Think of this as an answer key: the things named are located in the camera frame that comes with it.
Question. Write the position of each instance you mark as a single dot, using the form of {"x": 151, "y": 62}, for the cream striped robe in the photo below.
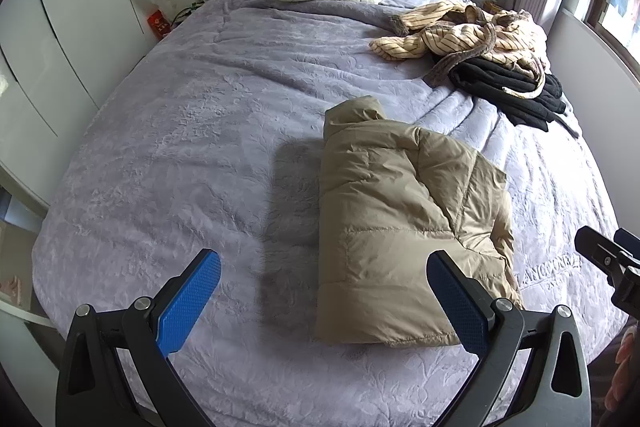
{"x": 450, "y": 37}

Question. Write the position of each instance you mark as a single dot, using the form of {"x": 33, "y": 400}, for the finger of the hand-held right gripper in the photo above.
{"x": 600, "y": 254}
{"x": 629, "y": 242}

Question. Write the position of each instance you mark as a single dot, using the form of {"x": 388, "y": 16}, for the person's right hand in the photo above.
{"x": 622, "y": 372}

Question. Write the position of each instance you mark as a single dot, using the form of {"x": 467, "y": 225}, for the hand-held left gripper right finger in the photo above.
{"x": 457, "y": 302}

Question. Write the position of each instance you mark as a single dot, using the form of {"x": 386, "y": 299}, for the beige puffer jacket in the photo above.
{"x": 400, "y": 217}

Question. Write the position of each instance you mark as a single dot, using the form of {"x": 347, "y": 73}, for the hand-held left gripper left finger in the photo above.
{"x": 187, "y": 302}

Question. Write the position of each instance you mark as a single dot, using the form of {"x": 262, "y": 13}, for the folded black clothes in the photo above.
{"x": 505, "y": 92}

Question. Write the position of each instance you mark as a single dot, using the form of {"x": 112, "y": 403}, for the white wardrobe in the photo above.
{"x": 50, "y": 32}

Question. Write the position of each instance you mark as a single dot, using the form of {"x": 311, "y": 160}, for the lavender plush bed blanket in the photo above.
{"x": 175, "y": 157}

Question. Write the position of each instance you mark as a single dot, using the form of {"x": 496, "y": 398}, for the red box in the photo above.
{"x": 160, "y": 24}

